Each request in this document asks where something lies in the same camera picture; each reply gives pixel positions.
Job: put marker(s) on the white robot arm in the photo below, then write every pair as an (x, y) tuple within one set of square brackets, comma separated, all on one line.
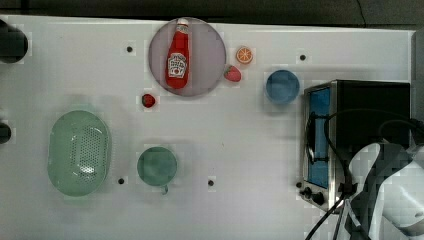
[(389, 181)]

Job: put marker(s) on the black toaster oven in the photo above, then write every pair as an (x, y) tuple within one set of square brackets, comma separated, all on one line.
[(340, 118)]

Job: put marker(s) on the pink plush strawberry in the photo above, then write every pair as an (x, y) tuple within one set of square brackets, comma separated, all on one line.
[(232, 74)]

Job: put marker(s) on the grey round plate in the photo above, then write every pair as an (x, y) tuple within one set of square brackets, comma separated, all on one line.
[(207, 57)]

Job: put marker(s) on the small red strawberry toy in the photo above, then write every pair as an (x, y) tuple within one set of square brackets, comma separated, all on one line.
[(148, 100)]

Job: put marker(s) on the red plush ketchup bottle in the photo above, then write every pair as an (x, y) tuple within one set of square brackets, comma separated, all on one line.
[(178, 57)]

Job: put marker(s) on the green metal cup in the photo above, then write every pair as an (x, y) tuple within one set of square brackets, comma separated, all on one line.
[(157, 167)]

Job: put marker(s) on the orange slice toy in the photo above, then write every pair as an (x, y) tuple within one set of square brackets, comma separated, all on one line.
[(244, 55)]

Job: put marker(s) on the blue bowl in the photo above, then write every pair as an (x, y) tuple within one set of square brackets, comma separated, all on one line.
[(282, 87)]

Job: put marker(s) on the green perforated colander basket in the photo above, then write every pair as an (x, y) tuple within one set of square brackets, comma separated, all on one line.
[(79, 153)]

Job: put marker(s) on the black cylinder post lower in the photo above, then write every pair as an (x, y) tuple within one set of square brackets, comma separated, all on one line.
[(5, 133)]

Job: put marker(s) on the black cylinder post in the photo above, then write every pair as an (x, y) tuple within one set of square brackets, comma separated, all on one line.
[(5, 133), (13, 43)]

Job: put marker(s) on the black cylinder post upper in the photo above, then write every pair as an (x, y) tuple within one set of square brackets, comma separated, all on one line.
[(13, 43)]

